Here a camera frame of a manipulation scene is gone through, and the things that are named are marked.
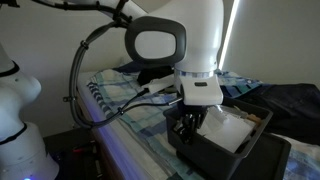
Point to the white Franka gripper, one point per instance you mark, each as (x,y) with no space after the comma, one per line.
(201,91)

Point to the black plastic box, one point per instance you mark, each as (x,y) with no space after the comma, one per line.
(206,156)

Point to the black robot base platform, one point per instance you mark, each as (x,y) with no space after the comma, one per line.
(66,156)

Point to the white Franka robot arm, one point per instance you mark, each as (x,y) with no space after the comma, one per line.
(200,33)

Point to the white cloth in box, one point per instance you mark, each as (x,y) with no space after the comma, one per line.
(226,133)

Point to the blue white checkered bedsheet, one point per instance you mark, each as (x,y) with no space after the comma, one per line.
(140,116)

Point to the black garment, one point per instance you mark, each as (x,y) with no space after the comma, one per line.
(153,75)

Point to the teal striped cloth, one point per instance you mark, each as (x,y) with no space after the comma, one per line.
(240,88)

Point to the tan small item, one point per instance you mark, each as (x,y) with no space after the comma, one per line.
(254,119)

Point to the dark blue jeans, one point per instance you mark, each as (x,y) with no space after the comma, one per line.
(131,67)

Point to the black flat tray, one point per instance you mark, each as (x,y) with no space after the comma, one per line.
(266,160)

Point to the dark navy garment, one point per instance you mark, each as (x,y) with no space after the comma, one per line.
(290,110)

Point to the bed with wooden frame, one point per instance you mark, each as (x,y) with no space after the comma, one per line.
(103,141)

